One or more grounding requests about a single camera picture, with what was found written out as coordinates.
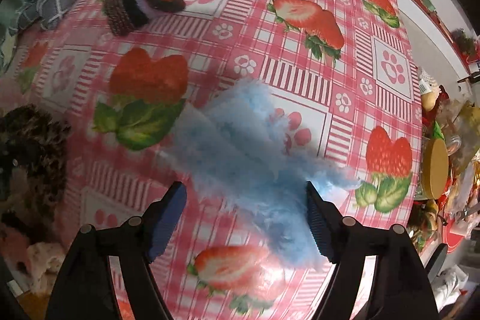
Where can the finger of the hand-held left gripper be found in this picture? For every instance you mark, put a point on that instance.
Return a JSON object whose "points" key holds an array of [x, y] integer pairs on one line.
{"points": [[5, 179]]}

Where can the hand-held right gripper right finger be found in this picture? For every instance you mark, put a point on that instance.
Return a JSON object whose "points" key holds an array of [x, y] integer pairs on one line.
{"points": [[319, 228]]}

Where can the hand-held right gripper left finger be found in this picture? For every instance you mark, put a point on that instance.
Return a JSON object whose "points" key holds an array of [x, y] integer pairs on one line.
{"points": [[168, 222]]}

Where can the light blue fluffy sock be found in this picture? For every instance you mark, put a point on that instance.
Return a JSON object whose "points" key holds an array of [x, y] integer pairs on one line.
{"points": [[247, 158]]}

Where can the pink and black sock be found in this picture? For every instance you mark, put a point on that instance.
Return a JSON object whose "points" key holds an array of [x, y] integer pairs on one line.
{"points": [[13, 248]]}

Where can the white polka dot sock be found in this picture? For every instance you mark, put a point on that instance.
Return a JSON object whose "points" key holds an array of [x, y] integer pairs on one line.
{"points": [[45, 262]]}

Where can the jar with yellow lid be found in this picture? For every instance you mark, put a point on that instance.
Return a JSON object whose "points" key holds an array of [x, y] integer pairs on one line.
{"points": [[435, 173]]}

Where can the green plastic bag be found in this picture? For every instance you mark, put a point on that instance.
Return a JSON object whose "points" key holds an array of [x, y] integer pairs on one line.
{"points": [[435, 128]]}

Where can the yellow round fruit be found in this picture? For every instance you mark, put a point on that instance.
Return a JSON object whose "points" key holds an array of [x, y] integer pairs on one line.
{"points": [[429, 100]]}

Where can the pink strawberry print tablecloth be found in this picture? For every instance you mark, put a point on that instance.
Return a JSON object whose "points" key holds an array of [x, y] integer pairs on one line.
{"points": [[285, 54]]}

